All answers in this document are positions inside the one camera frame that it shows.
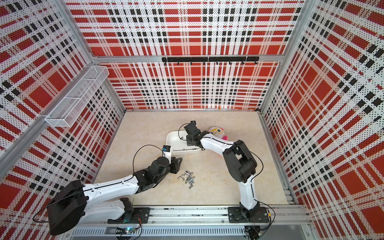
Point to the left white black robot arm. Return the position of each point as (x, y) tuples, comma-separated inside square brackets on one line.
[(77, 203)]

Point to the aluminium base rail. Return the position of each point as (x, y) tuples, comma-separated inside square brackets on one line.
[(281, 222)]

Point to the white plastic storage box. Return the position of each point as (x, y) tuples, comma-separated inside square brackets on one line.
[(178, 143)]

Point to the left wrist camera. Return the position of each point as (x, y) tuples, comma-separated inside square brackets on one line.
[(167, 152)]

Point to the pink white plush doll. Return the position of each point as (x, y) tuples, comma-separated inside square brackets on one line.
[(218, 133)]

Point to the white wire mesh basket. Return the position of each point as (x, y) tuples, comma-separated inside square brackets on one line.
[(71, 106)]

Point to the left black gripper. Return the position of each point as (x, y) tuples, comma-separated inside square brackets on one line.
[(176, 166)]

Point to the green circuit board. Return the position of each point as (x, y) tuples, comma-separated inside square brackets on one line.
[(125, 231)]

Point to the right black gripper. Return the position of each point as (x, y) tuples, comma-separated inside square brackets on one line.
[(188, 140)]

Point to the black wall hook rail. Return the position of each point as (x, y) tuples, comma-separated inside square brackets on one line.
[(209, 59)]

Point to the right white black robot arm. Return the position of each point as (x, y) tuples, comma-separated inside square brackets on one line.
[(240, 162)]

